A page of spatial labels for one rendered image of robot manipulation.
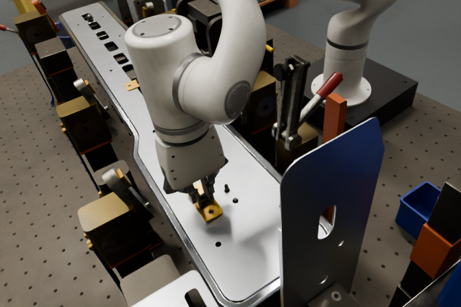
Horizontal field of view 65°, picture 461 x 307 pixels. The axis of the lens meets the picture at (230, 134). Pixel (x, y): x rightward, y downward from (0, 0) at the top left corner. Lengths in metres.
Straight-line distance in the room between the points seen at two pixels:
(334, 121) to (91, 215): 0.43
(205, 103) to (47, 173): 1.00
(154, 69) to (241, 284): 0.34
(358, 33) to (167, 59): 0.74
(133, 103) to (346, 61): 0.61
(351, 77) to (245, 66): 0.78
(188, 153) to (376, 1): 0.66
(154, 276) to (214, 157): 0.22
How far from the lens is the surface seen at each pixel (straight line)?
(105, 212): 0.67
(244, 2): 0.44
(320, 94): 0.69
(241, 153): 0.75
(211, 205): 0.67
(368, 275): 0.95
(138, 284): 0.65
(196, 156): 0.56
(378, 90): 1.29
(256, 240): 0.62
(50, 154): 1.42
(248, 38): 0.42
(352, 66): 1.15
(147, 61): 0.44
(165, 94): 0.45
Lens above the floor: 1.53
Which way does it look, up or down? 42 degrees down
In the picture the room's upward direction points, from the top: 8 degrees counter-clockwise
